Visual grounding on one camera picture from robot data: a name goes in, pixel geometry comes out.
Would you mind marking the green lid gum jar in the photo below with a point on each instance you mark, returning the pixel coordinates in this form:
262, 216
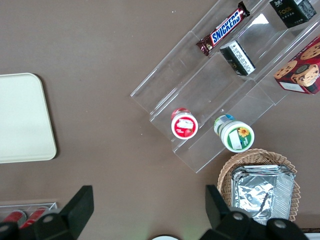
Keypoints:
237, 136

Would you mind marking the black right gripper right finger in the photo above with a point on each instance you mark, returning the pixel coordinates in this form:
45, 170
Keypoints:
225, 222

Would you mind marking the small black carton box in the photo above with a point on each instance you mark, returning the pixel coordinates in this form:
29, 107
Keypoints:
237, 58
290, 12

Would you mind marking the cream plastic tray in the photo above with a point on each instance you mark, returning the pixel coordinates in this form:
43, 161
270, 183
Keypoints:
22, 117

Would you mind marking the Snickers chocolate bar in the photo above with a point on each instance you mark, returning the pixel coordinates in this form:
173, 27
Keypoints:
225, 31

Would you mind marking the light wicker basket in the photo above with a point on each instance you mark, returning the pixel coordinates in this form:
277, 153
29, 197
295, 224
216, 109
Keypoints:
250, 157

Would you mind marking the white plastic snack bin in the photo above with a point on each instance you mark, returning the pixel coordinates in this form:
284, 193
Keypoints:
313, 237

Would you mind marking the clear acrylic stepped shelf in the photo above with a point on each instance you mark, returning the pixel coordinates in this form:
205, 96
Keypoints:
200, 82

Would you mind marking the clear acrylic bottle rack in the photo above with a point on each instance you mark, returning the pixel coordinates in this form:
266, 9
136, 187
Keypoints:
53, 206

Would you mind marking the red plaid cookie box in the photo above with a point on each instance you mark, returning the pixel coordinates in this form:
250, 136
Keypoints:
302, 70

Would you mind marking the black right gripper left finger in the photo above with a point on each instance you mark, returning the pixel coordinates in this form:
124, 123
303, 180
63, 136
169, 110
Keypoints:
72, 215

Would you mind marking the red white yogurt cup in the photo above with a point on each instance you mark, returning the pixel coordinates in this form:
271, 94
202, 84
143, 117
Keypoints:
184, 126

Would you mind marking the aluminium foil tray stack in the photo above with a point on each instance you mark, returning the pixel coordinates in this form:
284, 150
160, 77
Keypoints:
260, 195

